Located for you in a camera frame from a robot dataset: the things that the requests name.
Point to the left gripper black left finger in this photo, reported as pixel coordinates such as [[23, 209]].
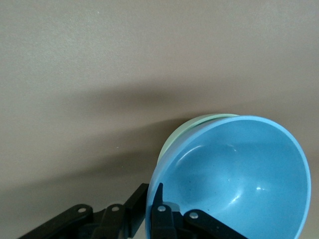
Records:
[[112, 221]]

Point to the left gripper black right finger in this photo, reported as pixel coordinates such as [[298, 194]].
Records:
[[162, 224]]

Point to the light green bowl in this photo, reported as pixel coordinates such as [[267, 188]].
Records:
[[174, 135]]

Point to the blue bowl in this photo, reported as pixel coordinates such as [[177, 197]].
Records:
[[236, 161]]

